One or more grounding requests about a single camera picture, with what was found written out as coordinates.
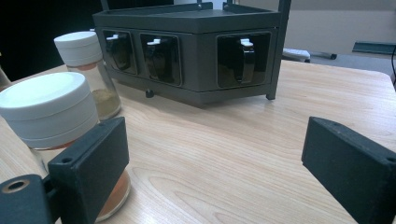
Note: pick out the black glossy rack drawer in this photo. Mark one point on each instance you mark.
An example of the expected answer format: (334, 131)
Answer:
(120, 53)
(160, 59)
(243, 62)

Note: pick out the spice jar with yellow-brown powder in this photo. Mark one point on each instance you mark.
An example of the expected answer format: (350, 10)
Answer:
(77, 46)

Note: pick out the spice jar with orange powder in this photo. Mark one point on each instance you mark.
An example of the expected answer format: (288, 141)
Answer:
(46, 102)

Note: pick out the white flat object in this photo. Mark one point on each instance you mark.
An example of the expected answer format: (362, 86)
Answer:
(295, 54)

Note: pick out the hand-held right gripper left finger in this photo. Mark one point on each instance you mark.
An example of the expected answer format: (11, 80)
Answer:
(90, 168)

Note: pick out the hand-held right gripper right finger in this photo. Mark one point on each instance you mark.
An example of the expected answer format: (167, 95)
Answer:
(351, 168)

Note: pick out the black spice rack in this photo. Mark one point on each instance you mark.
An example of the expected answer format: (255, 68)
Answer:
(199, 62)

